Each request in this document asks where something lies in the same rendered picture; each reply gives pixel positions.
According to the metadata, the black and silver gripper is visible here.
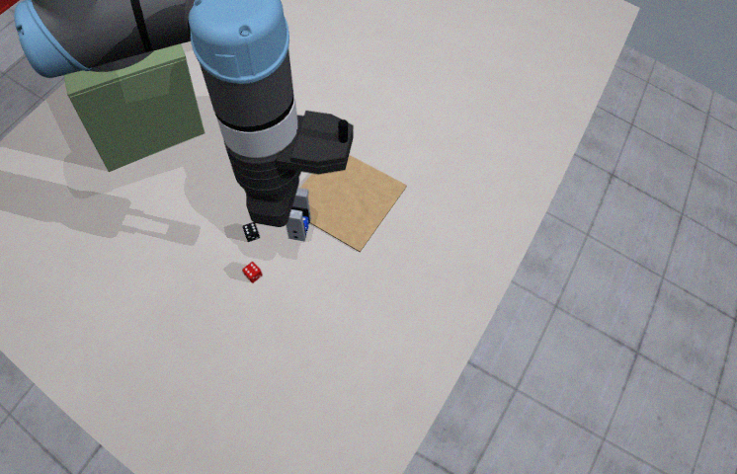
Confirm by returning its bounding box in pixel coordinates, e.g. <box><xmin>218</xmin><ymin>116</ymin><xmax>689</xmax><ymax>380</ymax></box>
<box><xmin>217</xmin><ymin>96</ymin><xmax>354</xmax><ymax>242</ymax></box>

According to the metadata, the black die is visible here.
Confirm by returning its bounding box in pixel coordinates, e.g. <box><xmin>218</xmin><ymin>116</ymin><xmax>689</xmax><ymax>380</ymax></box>
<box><xmin>243</xmin><ymin>222</ymin><xmax>260</xmax><ymax>242</ymax></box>

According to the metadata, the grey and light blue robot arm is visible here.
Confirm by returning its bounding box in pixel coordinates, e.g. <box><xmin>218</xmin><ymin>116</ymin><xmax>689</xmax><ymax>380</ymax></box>
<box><xmin>14</xmin><ymin>0</ymin><xmax>294</xmax><ymax>131</ymax></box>

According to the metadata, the red die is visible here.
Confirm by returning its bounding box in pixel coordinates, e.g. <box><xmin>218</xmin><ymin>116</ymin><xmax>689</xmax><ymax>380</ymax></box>
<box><xmin>242</xmin><ymin>262</ymin><xmax>262</xmax><ymax>283</ymax></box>

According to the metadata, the tan square mat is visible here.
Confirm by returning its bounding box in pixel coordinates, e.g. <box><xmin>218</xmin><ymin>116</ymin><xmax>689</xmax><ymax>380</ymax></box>
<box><xmin>301</xmin><ymin>155</ymin><xmax>407</xmax><ymax>252</ymax></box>

